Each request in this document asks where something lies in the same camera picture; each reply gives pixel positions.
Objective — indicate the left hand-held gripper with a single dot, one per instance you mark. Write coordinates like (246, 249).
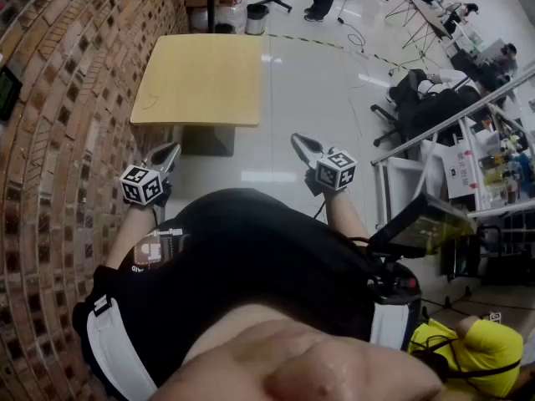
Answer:
(142, 186)

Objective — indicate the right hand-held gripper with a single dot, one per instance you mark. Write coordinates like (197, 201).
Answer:
(336, 169)

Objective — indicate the person's right forearm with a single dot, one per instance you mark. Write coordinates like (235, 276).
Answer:
(344, 211)

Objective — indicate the person's left forearm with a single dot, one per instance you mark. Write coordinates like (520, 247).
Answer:
(131, 232)

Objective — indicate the white metal shelf rack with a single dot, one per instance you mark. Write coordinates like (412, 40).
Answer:
(468, 169)

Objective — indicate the light wooden table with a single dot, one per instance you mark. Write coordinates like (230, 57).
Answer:
(200, 82)

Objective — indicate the person in dark clothes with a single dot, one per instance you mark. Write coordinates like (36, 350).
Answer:
(251, 265)

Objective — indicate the black tablet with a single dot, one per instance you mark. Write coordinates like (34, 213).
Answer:
(422, 228)

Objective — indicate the black round bin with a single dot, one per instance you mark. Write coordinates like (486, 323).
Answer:
(225, 28)

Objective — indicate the steel trash can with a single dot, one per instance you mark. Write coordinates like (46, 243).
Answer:
(256, 19)

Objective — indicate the white paper bag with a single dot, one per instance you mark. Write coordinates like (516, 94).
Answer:
(460, 169)

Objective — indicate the folding table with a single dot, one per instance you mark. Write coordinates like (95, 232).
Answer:
(426, 15)

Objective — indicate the person's face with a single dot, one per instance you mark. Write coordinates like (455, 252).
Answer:
(292, 361)

